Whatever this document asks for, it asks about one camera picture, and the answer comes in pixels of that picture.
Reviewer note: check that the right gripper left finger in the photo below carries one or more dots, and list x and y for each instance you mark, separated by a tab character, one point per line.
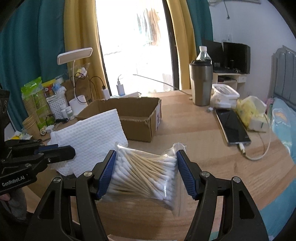
90	187

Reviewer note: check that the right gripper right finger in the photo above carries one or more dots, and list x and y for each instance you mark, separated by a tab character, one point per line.
203	187

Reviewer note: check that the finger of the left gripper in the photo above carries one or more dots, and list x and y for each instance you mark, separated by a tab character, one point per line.
55	154

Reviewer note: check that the white waffle paper towel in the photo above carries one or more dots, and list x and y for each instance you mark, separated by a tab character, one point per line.
92	139

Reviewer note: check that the cotton swabs plastic bag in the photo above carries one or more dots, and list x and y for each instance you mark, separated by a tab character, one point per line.
139	175

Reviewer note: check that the person's thumb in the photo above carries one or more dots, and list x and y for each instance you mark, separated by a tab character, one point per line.
5	197

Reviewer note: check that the stack of paper cups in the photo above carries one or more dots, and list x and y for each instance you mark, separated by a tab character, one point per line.
30	125

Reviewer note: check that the white pill bottle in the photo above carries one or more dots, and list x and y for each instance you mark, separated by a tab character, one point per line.
69	112
64	113

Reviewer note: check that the white perforated basket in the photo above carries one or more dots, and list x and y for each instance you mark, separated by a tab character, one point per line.
56	105

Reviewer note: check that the white desk lamp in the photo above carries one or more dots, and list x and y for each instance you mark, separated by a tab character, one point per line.
79	102

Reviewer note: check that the black smartphone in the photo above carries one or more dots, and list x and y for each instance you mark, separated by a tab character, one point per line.
233	129

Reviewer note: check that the green snack bag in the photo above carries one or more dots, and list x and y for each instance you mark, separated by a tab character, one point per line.
34	100

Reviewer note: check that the yellow curtain left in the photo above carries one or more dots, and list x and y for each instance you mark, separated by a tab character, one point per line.
81	31

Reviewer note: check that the yellow curtain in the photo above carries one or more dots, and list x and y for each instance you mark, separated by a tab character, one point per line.
184	38
81	31

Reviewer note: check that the brown cardboard box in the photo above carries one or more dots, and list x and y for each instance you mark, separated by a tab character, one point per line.
139	116

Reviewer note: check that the yellow tissue pack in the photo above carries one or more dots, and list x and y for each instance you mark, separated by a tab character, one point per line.
251	112

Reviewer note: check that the white plastic food container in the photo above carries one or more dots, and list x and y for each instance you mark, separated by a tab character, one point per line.
224	96

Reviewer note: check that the white phone charger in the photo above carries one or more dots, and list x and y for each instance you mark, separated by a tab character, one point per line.
120	87

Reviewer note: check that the white power strip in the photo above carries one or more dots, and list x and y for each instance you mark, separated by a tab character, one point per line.
135	94

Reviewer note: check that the white tv stand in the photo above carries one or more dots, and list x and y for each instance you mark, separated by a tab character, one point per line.
235	80

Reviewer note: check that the teal curtain left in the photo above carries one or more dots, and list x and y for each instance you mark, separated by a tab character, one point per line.
31	40

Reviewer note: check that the teal curtain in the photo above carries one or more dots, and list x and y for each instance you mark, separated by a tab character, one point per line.
201	20
31	40

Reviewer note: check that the steel travel tumbler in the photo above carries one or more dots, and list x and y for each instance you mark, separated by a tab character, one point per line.
201	76

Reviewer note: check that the grey padded headboard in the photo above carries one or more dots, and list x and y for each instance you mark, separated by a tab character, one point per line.
282	84

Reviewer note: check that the clear water bottle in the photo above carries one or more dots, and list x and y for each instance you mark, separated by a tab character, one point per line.
203	55

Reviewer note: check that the black monitor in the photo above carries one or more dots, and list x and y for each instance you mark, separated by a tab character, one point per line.
228	57

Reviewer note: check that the yellow curtain right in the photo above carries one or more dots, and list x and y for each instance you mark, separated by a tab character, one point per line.
184	38

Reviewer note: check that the teal curtain right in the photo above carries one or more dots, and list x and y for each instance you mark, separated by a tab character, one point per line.
201	20

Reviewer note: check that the white charger with black cable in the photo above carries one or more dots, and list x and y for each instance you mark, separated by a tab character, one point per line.
105	92

